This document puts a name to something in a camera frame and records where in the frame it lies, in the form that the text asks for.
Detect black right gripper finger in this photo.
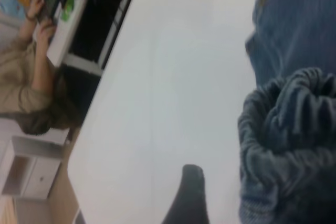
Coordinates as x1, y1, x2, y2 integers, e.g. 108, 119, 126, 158
161, 164, 211, 224

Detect blue denim shorts with print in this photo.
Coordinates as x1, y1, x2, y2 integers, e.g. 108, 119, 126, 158
237, 0, 336, 224

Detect white cabinet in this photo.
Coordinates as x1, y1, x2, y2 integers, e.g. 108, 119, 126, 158
0, 134, 70, 201

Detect white desk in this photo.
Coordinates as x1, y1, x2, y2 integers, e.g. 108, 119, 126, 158
46, 0, 143, 76

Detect person in beige shirt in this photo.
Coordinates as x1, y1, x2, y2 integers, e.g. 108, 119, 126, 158
0, 0, 89, 137

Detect green object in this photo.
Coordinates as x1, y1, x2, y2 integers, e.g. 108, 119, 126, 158
60, 0, 76, 22

